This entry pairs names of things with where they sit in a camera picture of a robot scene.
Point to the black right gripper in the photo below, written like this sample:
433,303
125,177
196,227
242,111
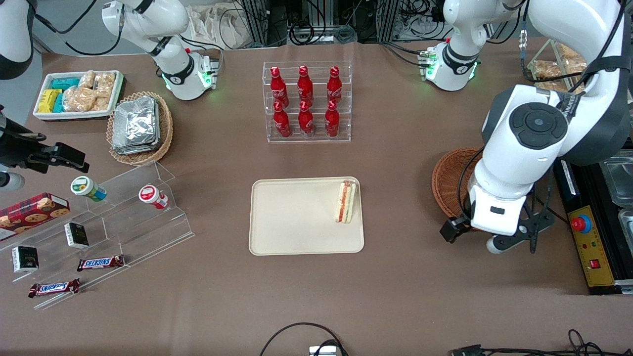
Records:
17,147

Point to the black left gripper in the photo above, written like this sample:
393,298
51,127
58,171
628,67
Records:
454,228

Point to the triangular layered sandwich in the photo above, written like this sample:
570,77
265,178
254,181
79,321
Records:
345,202

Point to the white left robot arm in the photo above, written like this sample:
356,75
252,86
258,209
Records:
514,163

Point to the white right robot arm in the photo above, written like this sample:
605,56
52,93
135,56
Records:
173,64

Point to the brown round wicker basket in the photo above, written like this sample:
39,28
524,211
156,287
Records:
447,183

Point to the light tan wicker basket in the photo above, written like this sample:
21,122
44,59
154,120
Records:
165,123

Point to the beige plastic tray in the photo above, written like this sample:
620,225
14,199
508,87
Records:
292,217

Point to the green label yogurt cup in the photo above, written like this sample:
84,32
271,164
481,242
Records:
84,187

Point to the white plastic snack bin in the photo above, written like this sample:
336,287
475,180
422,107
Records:
79,115

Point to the yellow snack pack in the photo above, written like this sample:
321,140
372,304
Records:
47,107
49,95

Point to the teal snack pack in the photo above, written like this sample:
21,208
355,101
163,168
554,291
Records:
58,103
65,83

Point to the clear bag of crackers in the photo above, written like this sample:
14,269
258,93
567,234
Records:
105,84
87,79
102,104
78,99

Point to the foil-wrapped pack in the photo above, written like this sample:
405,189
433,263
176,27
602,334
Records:
134,121
133,150

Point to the red tartan cookie box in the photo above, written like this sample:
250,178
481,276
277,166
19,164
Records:
29,212

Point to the small black tea box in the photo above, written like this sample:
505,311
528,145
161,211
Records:
24,259
76,235

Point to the red label yogurt cup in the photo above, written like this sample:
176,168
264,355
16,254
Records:
151,195

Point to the clear acrylic stepped stand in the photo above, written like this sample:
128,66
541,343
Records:
128,225

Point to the Snickers chocolate bar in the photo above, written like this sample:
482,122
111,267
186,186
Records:
54,288
100,262

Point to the red emergency stop button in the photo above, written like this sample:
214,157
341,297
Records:
581,224

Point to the black machine with yellow panel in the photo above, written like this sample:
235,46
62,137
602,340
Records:
608,247

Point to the red cola bottle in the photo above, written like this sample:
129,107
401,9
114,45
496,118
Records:
278,86
305,122
332,121
282,122
305,86
335,86

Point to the clear acrylic bottle rack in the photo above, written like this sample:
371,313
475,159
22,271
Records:
316,138

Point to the clear plastic container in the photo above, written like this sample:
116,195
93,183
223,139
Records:
627,225
618,183

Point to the small grey device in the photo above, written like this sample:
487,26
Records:
324,351

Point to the clear bag of fried snacks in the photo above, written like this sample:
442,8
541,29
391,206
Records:
546,69
576,66
567,51

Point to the white cloth bag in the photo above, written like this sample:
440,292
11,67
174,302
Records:
217,24

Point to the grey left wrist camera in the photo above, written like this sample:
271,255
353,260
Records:
494,244

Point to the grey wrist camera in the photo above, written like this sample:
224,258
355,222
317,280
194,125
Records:
12,181
494,244

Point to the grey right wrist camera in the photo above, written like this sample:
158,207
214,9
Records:
12,181

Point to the aluminium frame post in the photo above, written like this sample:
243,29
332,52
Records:
388,20
254,22

